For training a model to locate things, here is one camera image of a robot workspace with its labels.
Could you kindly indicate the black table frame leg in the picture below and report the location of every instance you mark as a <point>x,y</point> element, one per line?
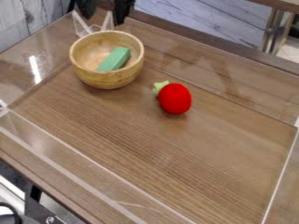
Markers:
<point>33,208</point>

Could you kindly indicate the green rectangular stick block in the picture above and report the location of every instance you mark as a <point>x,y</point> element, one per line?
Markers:
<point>115,60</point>

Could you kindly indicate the red plush strawberry toy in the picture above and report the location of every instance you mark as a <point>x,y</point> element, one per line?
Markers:
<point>173,97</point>

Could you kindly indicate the light wooden bowl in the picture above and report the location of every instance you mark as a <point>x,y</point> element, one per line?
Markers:
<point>91,49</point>

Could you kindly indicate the clear acrylic tray wall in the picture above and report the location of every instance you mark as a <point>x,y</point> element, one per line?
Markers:
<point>121,162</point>

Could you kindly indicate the metal table leg background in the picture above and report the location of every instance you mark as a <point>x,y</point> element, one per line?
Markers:
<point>276,30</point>

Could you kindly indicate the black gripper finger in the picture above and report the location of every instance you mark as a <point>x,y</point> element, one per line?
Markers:
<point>123,6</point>
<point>87,7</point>

